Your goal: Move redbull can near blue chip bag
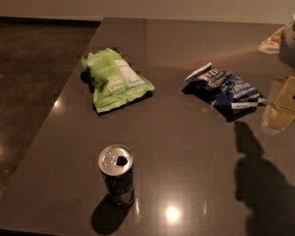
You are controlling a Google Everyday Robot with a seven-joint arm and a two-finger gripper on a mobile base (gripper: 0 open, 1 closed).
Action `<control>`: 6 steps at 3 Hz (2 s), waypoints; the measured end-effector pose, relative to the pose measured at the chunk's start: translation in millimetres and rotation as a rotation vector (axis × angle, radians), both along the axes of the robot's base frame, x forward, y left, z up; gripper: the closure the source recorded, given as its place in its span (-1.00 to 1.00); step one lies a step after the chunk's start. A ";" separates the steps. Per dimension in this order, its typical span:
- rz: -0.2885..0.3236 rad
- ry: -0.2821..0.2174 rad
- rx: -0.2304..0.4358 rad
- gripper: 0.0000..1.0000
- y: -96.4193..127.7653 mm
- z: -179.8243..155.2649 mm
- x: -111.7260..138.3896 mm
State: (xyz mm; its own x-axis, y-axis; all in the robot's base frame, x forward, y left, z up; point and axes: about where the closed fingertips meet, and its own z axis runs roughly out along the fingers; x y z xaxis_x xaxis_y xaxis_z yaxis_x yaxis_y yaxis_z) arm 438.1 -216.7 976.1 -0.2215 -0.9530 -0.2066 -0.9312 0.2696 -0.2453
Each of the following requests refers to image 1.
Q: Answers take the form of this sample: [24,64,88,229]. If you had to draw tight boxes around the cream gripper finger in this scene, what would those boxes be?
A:
[259,27,285,54]
[262,72,295,135]

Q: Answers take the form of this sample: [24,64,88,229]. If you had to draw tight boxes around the redbull can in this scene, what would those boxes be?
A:
[97,145,135,206]

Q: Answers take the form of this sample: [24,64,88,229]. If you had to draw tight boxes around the blue chip bag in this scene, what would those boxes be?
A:
[185,63,266,111]

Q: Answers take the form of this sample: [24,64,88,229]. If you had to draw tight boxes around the green chip bag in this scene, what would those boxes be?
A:
[82,48,154,113]

